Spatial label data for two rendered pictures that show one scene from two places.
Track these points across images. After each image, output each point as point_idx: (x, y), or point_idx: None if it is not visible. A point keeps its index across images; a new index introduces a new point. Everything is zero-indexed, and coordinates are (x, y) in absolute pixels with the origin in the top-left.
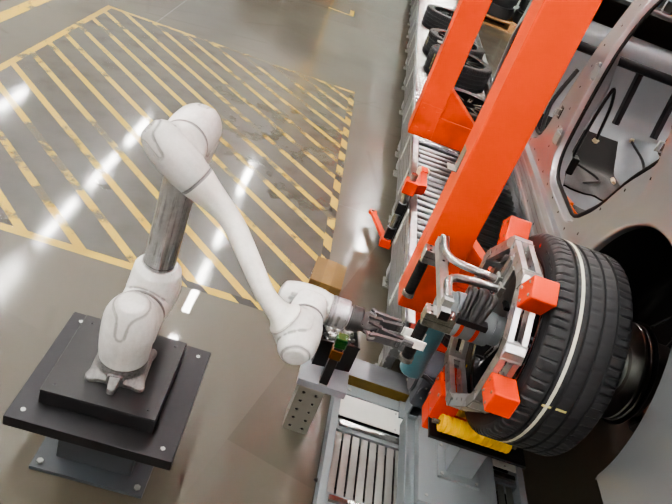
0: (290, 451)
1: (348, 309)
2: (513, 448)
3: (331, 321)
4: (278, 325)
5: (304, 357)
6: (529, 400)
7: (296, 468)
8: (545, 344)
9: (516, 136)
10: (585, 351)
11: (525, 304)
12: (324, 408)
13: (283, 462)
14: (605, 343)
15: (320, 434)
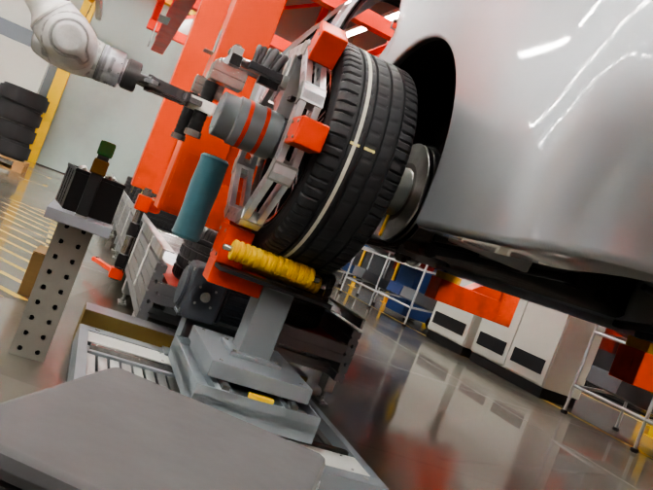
0: (23, 368)
1: (124, 53)
2: (316, 280)
3: (104, 63)
4: (45, 8)
5: (82, 36)
6: (337, 136)
7: (34, 379)
8: (343, 80)
9: (271, 5)
10: (381, 89)
11: (317, 48)
12: (64, 352)
13: (14, 373)
14: (396, 87)
15: (63, 366)
